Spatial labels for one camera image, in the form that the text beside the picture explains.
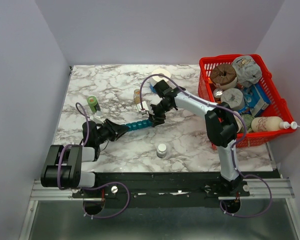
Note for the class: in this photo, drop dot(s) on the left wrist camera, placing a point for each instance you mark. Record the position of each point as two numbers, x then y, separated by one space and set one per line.
97 117

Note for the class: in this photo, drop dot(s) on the amber glass pill jar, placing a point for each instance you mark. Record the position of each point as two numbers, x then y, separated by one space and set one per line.
136 96

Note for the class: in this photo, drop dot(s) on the white toilet paper roll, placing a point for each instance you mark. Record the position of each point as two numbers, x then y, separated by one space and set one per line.
158 75

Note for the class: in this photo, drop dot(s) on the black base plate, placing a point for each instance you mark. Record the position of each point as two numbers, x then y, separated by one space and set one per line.
115 190

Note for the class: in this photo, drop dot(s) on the green pill bottle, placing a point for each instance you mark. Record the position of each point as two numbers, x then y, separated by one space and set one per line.
94 105

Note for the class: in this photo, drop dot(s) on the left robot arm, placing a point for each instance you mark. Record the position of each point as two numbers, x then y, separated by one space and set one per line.
63 165

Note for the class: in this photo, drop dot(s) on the grey paper roll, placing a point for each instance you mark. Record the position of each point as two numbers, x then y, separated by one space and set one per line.
234 98

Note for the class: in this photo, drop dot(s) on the blue tape roll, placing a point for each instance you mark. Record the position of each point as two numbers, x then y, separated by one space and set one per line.
152 89

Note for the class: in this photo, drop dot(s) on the brown paper roll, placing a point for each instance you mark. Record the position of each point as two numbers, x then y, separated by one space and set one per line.
224 76

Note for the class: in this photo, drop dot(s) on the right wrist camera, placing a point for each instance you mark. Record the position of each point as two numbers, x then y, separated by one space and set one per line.
143 107

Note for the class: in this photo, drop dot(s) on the cream squeeze bottle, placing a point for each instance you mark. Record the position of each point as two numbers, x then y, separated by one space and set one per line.
272 123

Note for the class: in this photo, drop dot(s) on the grey crumpled printed bag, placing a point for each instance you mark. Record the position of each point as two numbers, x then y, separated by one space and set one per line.
248 72

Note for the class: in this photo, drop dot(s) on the silver can top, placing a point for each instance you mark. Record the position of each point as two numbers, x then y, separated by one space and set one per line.
217 93

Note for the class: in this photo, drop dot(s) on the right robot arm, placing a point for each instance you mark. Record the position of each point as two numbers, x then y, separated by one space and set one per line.
221 128

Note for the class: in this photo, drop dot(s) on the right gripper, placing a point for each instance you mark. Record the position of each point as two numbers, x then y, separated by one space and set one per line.
154 117

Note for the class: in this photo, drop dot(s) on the teal weekly pill organizer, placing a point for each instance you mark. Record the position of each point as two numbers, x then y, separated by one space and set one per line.
138 125

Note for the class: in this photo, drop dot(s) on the green round object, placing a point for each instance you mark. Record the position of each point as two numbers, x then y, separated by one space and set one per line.
248 118

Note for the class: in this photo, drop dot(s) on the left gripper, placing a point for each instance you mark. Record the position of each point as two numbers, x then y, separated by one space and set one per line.
116 130

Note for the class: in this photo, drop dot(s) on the aluminium rail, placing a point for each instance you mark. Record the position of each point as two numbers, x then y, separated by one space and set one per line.
281 188

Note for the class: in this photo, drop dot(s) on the white pill bottle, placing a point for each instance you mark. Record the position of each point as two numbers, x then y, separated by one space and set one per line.
162 150

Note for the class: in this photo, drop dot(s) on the blue cardboard box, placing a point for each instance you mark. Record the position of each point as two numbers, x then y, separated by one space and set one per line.
256 99

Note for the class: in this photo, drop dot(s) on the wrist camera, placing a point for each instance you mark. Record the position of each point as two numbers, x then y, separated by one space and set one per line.
143 107
97 117

